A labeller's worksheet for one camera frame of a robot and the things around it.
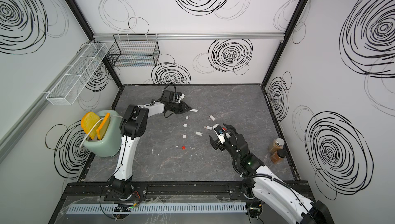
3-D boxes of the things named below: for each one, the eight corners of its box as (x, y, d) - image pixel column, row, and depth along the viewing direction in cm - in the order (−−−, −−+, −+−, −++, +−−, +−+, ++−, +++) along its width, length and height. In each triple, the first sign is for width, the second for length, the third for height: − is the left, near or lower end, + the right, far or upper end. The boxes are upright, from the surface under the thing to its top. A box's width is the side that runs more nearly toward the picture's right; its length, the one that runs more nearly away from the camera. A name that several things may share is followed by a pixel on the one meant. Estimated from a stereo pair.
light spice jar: (268, 152, 88) (275, 144, 79) (268, 145, 91) (276, 136, 82) (275, 155, 87) (284, 147, 78) (276, 148, 90) (284, 139, 81)
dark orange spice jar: (272, 165, 84) (279, 159, 77) (268, 156, 87) (274, 150, 80) (281, 162, 85) (289, 156, 77) (276, 154, 88) (283, 147, 81)
